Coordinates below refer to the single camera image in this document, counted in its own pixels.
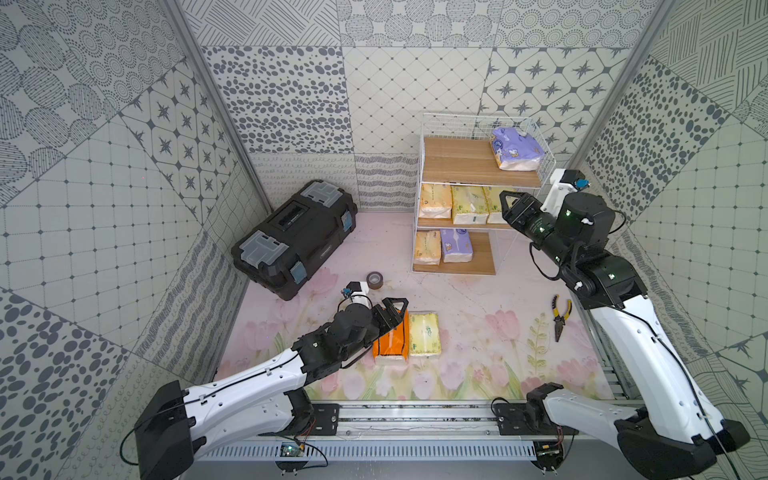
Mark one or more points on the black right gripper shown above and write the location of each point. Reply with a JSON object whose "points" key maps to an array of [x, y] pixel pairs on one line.
{"points": [[524, 207]]}

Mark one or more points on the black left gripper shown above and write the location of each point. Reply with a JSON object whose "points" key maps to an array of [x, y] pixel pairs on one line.
{"points": [[387, 318]]}

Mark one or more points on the orange tissue pack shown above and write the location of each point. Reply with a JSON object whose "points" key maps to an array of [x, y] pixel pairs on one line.
{"points": [[393, 347]]}

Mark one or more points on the yellow-green tissue pack top shelf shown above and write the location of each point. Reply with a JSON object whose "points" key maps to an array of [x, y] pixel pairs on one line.
{"points": [[424, 335]]}

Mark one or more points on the purple dog tissue pack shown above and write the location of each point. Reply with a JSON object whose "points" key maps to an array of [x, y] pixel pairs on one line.
{"points": [[515, 151]]}

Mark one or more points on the green tissue pack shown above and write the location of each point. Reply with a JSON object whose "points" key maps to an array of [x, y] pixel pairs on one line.
{"points": [[469, 205], [495, 203]]}

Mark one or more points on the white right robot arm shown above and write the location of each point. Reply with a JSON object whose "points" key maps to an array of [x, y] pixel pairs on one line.
{"points": [[677, 432]]}

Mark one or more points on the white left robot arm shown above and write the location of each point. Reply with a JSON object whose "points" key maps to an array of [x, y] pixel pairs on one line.
{"points": [[180, 425]]}

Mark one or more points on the purple tissue pack bottom shelf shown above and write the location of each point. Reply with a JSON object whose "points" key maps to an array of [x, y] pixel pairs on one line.
{"points": [[456, 246]]}

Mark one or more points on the yellow tissue pack bottom shelf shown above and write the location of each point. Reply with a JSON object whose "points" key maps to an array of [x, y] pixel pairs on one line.
{"points": [[427, 248]]}

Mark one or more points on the brown tape roll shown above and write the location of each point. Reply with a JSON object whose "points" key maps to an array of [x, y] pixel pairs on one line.
{"points": [[374, 280]]}

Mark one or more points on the yellow black pliers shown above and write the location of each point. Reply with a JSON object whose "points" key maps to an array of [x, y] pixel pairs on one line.
{"points": [[560, 316]]}

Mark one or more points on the pink floral table mat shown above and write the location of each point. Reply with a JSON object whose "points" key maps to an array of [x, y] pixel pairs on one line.
{"points": [[496, 332]]}

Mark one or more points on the black plastic toolbox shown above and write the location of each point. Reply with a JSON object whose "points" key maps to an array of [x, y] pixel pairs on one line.
{"points": [[283, 252]]}

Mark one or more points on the small green circuit board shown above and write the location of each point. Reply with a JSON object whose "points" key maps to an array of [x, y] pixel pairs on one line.
{"points": [[291, 450]]}

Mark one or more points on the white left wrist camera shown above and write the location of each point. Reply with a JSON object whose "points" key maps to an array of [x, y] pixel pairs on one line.
{"points": [[357, 292]]}

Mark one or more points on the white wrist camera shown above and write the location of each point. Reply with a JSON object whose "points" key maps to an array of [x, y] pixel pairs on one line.
{"points": [[357, 292], [563, 182]]}

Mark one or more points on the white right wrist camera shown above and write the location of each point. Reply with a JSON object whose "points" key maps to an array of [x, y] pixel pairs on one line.
{"points": [[563, 182]]}

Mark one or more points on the white wire wooden shelf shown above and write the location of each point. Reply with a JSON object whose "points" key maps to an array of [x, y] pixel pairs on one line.
{"points": [[455, 149]]}

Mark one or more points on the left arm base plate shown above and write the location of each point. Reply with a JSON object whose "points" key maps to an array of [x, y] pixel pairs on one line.
{"points": [[318, 419]]}

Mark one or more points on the aluminium mounting rail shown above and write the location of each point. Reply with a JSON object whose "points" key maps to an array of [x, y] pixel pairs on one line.
{"points": [[414, 420]]}

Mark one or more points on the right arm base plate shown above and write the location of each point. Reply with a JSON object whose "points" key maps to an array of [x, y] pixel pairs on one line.
{"points": [[512, 419]]}

